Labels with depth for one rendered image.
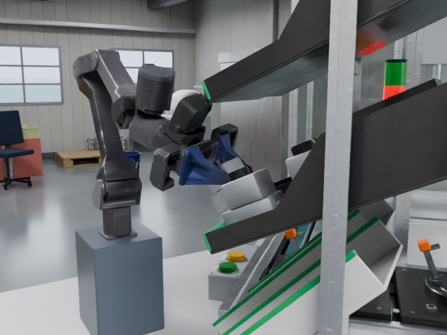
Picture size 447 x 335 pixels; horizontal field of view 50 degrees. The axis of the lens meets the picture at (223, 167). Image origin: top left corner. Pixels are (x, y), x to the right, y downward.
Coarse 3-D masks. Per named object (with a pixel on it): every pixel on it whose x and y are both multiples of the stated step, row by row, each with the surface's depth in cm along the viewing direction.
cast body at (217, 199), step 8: (224, 160) 71; (232, 160) 70; (240, 160) 72; (224, 168) 69; (232, 168) 69; (216, 192) 71; (216, 200) 71; (224, 200) 70; (216, 208) 71; (224, 208) 71
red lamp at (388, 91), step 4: (384, 88) 104; (388, 88) 103; (392, 88) 103; (396, 88) 102; (400, 88) 102; (404, 88) 103; (384, 92) 104; (388, 92) 103; (392, 92) 103; (396, 92) 102; (384, 96) 104; (388, 96) 103
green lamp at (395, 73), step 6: (384, 66) 104; (390, 66) 102; (396, 66) 102; (402, 66) 101; (384, 72) 104; (390, 72) 102; (396, 72) 102; (402, 72) 102; (384, 78) 104; (390, 78) 103; (396, 78) 102; (402, 78) 102; (384, 84) 104; (390, 84) 103; (396, 84) 102; (402, 84) 102
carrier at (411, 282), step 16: (400, 272) 101; (416, 272) 101; (400, 288) 93; (416, 288) 93; (432, 288) 88; (400, 304) 86; (416, 304) 86; (400, 320) 82; (416, 320) 81; (432, 320) 80
